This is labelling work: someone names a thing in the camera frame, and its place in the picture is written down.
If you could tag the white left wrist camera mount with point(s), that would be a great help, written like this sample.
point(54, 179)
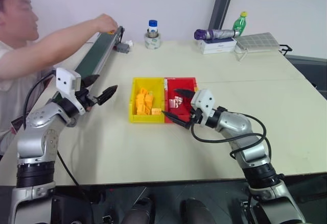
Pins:
point(66, 78)

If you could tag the black metal frame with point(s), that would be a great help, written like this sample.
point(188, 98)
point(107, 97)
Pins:
point(287, 49)

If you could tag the yellow plastic bin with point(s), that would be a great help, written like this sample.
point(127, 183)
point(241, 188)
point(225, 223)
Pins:
point(146, 119)

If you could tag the person's bare hand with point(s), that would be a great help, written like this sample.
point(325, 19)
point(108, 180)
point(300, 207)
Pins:
point(106, 22)

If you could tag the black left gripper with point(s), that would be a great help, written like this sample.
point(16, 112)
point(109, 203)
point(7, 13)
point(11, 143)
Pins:
point(85, 99)

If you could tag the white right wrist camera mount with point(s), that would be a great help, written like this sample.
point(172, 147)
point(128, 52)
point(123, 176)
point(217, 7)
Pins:
point(204, 100)

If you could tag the red plastic bin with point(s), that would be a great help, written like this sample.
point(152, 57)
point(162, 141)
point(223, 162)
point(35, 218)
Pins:
point(180, 83)

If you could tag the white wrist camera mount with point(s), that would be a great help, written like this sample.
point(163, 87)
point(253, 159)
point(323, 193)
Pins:
point(66, 78)
point(204, 100)

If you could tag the person's bare forearm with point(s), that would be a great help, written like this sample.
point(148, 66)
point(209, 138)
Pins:
point(58, 40)

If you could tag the grey metal block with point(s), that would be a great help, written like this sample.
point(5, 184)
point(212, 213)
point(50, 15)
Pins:
point(122, 47)

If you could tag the grey pillar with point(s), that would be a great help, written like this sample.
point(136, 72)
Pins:
point(222, 4)

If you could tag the flat white box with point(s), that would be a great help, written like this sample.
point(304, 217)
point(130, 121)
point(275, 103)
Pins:
point(217, 50)

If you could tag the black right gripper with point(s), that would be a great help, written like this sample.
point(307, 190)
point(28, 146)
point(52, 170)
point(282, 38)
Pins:
point(195, 118)

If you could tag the pale yellow block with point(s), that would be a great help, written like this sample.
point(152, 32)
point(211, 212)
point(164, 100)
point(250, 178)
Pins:
point(156, 111)

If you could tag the white tape roll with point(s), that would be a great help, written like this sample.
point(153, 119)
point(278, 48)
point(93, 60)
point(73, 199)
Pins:
point(153, 43)

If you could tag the white box with dark side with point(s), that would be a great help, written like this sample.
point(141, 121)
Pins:
point(217, 43)

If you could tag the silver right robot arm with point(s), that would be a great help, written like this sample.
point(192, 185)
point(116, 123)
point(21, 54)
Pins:
point(235, 123)

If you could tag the person in white shirt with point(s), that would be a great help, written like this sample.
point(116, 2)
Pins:
point(15, 14)

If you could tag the purple grey folded umbrella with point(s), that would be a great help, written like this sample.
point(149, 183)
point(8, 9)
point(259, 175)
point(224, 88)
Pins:
point(217, 33)

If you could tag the green plastic bottle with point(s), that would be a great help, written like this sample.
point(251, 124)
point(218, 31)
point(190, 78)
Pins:
point(240, 23)

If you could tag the white bottle with blue cap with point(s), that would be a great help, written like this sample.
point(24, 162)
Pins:
point(152, 27)

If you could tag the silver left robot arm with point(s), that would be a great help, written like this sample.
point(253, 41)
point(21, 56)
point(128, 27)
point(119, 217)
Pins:
point(38, 117)

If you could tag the green conveyor belt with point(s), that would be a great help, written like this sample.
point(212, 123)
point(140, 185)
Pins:
point(98, 53)

